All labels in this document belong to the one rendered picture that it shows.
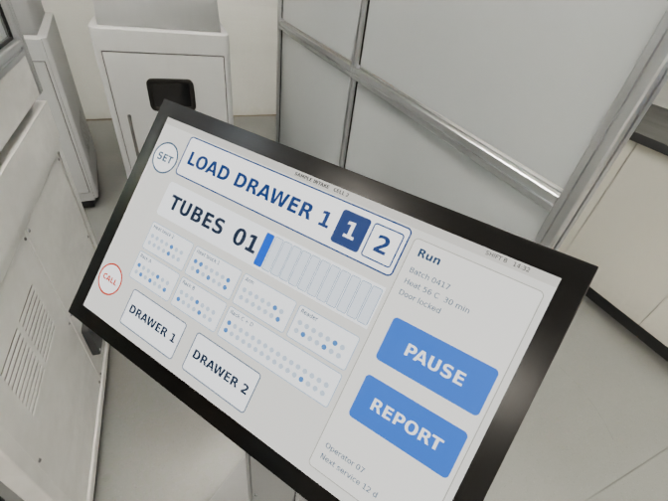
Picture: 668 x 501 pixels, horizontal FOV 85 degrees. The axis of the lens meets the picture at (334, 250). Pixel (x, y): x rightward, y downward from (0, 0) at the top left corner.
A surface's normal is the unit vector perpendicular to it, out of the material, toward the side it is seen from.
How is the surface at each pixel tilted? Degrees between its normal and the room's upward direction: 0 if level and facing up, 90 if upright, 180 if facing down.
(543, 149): 90
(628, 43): 90
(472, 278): 50
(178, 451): 0
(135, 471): 0
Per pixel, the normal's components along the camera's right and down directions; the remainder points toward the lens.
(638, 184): -0.91, 0.17
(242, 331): -0.33, -0.12
